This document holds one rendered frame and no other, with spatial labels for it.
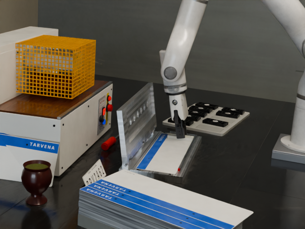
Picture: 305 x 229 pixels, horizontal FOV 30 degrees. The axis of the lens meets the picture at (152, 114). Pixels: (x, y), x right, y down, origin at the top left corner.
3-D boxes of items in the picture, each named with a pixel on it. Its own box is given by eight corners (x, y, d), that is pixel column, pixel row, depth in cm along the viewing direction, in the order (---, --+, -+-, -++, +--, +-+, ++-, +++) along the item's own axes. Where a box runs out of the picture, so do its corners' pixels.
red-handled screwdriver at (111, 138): (107, 151, 203) (108, 143, 202) (100, 150, 203) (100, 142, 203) (124, 137, 219) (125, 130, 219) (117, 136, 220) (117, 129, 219)
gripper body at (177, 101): (183, 91, 205) (187, 121, 208) (188, 85, 215) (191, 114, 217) (163, 93, 207) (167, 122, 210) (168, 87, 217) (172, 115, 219)
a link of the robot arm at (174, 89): (184, 85, 205) (184, 93, 206) (188, 80, 213) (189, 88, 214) (161, 87, 207) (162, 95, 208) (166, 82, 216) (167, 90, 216)
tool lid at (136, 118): (121, 110, 177) (116, 110, 177) (128, 168, 181) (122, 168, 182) (152, 82, 218) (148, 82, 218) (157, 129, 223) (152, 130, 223)
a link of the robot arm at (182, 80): (185, 85, 205) (186, 80, 214) (180, 48, 202) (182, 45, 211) (162, 87, 206) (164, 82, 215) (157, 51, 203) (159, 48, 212)
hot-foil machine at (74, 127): (59, 179, 175) (62, 57, 165) (-59, 161, 183) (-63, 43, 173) (124, 116, 246) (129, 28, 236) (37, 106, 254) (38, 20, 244)
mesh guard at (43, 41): (72, 99, 187) (73, 49, 182) (14, 92, 191) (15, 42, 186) (94, 85, 208) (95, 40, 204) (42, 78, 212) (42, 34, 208)
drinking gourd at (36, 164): (30, 210, 153) (30, 172, 150) (15, 199, 160) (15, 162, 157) (57, 203, 159) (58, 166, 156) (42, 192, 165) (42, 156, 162)
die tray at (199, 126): (222, 136, 229) (222, 134, 228) (161, 124, 239) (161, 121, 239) (250, 114, 264) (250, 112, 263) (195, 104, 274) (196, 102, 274)
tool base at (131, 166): (182, 184, 178) (183, 173, 177) (118, 174, 182) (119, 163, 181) (201, 141, 220) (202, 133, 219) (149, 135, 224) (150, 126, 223)
